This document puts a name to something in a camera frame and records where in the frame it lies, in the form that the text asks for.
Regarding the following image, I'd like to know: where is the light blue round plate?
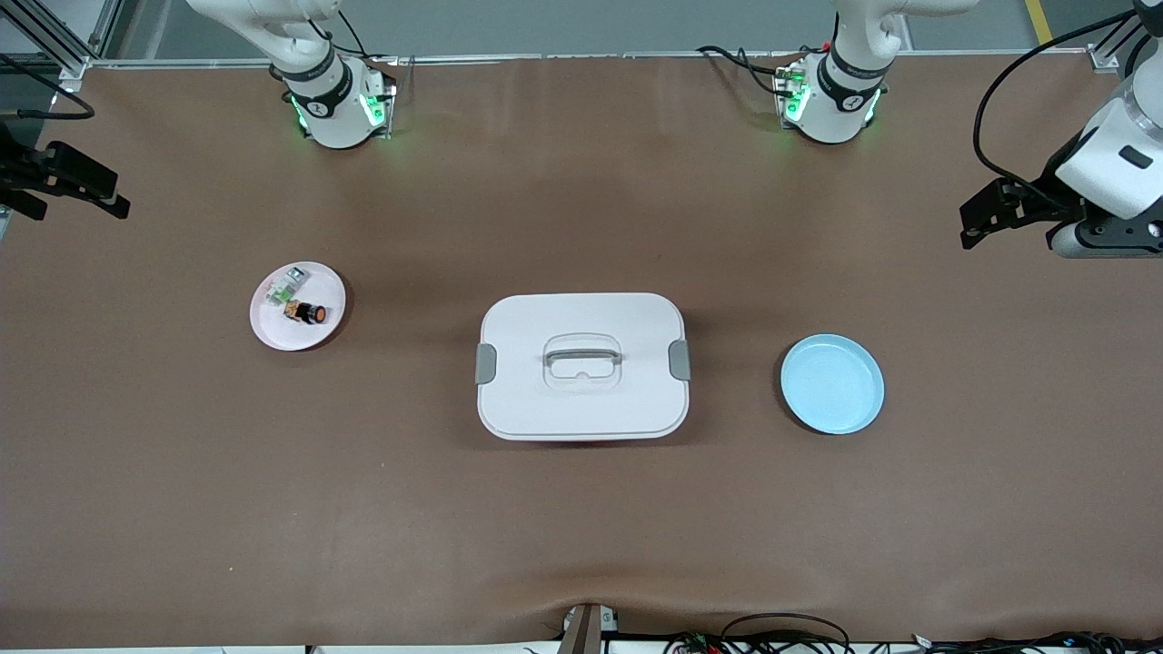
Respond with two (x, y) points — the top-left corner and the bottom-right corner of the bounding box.
(780, 333), (886, 436)

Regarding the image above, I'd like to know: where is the pink round plate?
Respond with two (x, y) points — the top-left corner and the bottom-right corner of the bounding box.
(249, 262), (347, 352)

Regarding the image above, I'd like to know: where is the metal table edge strip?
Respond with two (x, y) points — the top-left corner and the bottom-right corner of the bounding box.
(86, 52), (1096, 66)

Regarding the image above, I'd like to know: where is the white lidded storage box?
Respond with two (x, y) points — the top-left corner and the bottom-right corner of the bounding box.
(476, 292), (690, 442)

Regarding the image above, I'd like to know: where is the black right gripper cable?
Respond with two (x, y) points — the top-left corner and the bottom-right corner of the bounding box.
(0, 53), (96, 121)

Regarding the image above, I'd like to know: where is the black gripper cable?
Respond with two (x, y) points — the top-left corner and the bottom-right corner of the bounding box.
(974, 7), (1141, 193)
(0, 53), (96, 121)

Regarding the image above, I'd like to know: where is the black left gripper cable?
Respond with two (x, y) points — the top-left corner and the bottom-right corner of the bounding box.
(974, 7), (1141, 193)

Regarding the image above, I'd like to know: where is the aluminium frame corner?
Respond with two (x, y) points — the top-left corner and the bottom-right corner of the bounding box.
(1088, 9), (1148, 74)
(0, 0), (124, 92)

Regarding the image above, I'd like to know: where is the green push-button switch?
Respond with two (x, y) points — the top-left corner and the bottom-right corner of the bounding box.
(266, 266), (312, 307)

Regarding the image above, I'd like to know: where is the black right arm base cable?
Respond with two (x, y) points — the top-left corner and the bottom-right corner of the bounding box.
(313, 9), (369, 60)

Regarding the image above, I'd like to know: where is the black arm base cable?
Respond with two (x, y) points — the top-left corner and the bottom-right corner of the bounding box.
(697, 45), (791, 96)
(313, 9), (369, 60)

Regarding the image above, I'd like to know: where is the black left arm base cable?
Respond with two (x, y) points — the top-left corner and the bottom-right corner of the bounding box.
(697, 45), (791, 96)

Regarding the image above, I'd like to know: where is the black cable bundle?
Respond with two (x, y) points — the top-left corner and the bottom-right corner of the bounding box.
(909, 629), (1163, 654)

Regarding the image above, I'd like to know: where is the grey lid handle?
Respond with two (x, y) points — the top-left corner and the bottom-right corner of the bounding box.
(542, 345), (624, 370)

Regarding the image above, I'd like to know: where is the black looped cable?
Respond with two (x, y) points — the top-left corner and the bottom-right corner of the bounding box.
(721, 613), (852, 654)

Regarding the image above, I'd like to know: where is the brown camera mount post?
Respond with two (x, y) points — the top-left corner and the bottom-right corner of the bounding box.
(559, 602), (621, 654)

